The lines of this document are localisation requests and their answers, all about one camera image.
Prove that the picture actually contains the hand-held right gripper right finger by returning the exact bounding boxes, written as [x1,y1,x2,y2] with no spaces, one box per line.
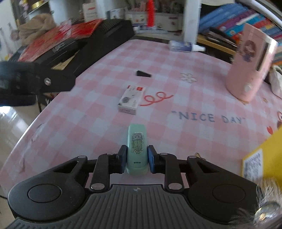
[147,144,221,192]

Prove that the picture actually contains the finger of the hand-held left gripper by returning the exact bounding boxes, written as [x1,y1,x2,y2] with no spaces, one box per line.
[36,62,76,94]

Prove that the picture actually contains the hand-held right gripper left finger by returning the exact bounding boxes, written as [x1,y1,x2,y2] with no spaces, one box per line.
[53,145,128,192]

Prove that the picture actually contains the mint green stapler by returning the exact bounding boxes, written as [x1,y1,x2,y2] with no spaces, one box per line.
[126,124,149,176]

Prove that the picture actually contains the yellow cardboard box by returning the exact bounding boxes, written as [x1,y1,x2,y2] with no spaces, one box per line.
[241,129,282,184]

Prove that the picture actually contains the long black box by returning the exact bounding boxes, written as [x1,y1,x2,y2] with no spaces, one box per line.
[42,37,81,60]

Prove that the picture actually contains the pink checked tablecloth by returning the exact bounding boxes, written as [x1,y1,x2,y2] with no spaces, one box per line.
[0,37,282,190]

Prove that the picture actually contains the beige towel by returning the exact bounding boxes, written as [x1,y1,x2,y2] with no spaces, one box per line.
[18,13,57,43]

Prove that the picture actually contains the small white red box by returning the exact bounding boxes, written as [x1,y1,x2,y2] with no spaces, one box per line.
[117,85,146,116]

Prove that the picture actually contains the red envelopes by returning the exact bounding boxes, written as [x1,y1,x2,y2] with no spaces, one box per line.
[70,18,104,38]

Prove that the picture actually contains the black keyboard case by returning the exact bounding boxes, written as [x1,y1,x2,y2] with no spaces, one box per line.
[9,18,135,77]

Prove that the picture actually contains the white straws box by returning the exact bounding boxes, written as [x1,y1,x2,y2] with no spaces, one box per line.
[82,2,97,21]

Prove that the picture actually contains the gold ribbon roll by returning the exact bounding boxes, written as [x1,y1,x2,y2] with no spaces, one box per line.
[30,0,50,10]

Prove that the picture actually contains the small printed card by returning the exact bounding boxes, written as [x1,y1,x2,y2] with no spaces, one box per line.
[107,7,127,19]

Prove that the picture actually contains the white tube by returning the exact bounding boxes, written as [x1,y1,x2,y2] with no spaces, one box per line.
[133,24,168,33]

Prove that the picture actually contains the red tassel ornament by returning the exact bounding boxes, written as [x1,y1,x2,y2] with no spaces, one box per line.
[147,0,156,27]

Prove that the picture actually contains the white spray bottle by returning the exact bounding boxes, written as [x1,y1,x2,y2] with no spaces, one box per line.
[168,40,207,53]

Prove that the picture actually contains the white pen holder box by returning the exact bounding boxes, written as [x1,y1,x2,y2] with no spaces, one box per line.
[125,0,185,31]

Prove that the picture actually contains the furry pompom with metal ball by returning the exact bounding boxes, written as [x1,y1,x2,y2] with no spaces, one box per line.
[229,178,282,229]

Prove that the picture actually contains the pink cylindrical appliance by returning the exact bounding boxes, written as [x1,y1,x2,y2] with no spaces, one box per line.
[225,23,278,102]

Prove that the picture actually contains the dark wallet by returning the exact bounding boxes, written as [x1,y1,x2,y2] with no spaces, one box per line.
[207,27,240,48]

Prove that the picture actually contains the white shelf unit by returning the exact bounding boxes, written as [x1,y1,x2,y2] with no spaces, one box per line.
[47,0,282,55]

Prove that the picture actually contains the white quilted pearl bag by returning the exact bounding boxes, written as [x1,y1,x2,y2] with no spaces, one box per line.
[270,64,282,100]

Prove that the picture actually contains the row of colourful books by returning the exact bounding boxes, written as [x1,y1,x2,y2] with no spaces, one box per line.
[198,0,282,45]

